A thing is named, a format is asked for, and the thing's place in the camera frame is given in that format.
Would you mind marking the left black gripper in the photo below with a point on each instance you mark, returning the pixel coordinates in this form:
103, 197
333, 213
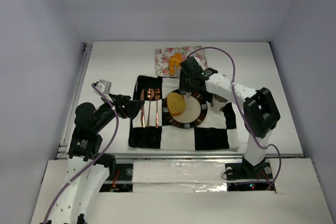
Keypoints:
120, 106

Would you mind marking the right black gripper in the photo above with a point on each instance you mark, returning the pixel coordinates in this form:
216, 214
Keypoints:
188, 87

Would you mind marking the orange striped croissant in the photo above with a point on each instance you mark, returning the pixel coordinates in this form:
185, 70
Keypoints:
174, 63

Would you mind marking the sliced bread loaf piece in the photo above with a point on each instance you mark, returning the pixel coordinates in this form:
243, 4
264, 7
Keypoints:
175, 103

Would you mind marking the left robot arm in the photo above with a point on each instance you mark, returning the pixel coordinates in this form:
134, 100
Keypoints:
87, 166

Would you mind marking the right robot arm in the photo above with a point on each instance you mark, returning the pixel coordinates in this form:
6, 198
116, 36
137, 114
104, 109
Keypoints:
257, 107

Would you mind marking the copper knife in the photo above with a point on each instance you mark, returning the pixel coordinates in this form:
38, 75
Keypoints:
142, 109

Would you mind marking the beige plate with dark rim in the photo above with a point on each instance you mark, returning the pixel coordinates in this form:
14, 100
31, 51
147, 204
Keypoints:
194, 114

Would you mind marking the copper spoon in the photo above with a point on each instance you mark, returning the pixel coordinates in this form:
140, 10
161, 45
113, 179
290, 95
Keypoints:
150, 96

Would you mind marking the black white checkered placemat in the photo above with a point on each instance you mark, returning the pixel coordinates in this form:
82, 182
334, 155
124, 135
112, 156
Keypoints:
217, 132

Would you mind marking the copper fork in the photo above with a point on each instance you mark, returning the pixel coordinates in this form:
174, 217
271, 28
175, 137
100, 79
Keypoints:
157, 97

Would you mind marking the metal cup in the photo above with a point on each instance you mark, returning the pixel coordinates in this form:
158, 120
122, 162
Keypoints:
218, 102

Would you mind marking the floral rectangular tray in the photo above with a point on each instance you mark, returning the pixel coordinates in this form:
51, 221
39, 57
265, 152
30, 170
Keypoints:
162, 57

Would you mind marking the silver foil covered panel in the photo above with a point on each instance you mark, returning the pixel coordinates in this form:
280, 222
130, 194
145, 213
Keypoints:
178, 177

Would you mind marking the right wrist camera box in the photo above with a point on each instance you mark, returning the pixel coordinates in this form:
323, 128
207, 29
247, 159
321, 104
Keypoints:
200, 60

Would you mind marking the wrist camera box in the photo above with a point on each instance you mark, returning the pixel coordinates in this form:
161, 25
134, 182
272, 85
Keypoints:
200, 60
103, 86

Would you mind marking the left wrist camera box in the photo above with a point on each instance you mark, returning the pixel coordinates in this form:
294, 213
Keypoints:
103, 86

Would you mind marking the aluminium rail frame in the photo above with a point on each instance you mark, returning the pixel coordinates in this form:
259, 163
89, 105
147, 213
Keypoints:
121, 62

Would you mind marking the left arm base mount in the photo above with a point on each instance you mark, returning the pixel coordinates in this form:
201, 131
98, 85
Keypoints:
119, 175

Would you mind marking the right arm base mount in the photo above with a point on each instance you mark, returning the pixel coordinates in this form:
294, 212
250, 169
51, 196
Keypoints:
243, 177

